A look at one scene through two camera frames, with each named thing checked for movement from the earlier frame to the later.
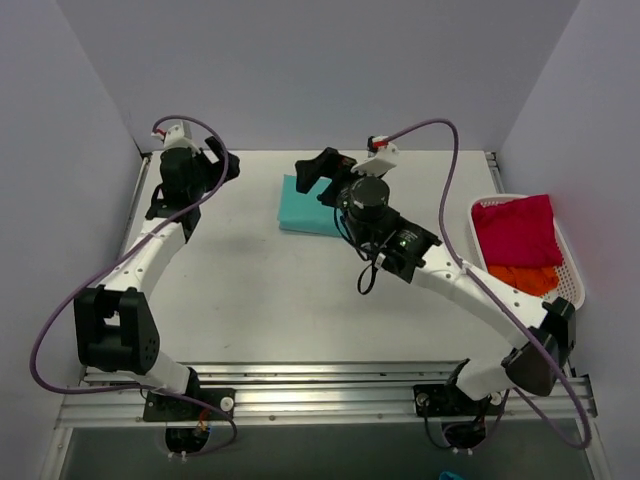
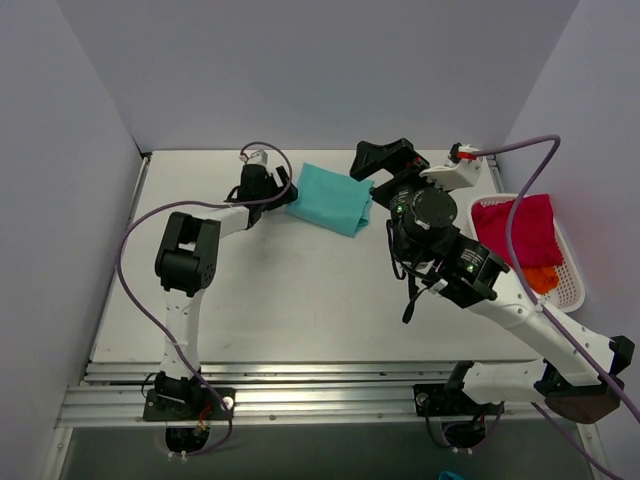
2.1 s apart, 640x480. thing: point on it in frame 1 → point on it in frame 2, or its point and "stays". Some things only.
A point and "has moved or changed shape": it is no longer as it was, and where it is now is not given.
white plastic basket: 568,286 stays
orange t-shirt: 540,280 stays
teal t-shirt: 304,212 has moved or changed shape
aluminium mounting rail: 317,394 stays
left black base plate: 158,408 stays
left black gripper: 211,163 → 273,187
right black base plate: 451,400 stays
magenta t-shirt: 519,232 stays
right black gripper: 329,176 → 397,175
